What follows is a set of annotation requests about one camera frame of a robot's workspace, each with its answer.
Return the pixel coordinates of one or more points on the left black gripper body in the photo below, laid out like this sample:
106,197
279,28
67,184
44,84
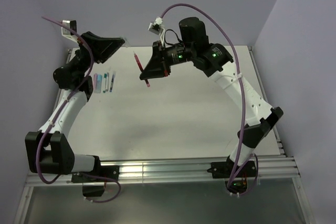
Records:
82,60

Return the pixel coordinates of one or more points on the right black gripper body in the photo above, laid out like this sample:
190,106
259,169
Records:
176,54

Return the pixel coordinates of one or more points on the red gel pen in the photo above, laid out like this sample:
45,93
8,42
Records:
140,67

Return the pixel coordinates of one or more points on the pink highlighter pen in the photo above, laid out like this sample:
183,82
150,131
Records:
95,76

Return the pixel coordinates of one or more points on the light blue highlighter pen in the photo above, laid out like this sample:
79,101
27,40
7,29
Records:
98,84

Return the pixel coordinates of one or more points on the white teal marker pen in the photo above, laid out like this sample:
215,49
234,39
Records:
104,84

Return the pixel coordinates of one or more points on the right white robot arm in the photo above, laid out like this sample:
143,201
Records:
215,61

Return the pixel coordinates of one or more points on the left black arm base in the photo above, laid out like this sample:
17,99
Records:
106,174

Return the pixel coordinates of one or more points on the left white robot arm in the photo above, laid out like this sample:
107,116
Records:
48,149

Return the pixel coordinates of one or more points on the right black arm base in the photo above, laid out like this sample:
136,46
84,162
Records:
245,177

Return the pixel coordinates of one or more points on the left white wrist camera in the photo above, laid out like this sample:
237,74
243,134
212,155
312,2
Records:
72,25

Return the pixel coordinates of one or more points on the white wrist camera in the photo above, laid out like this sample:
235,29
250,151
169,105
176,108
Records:
72,25
157,28

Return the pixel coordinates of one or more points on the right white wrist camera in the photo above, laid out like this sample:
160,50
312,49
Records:
157,28

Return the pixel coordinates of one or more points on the aluminium frame rail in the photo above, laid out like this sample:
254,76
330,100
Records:
195,169

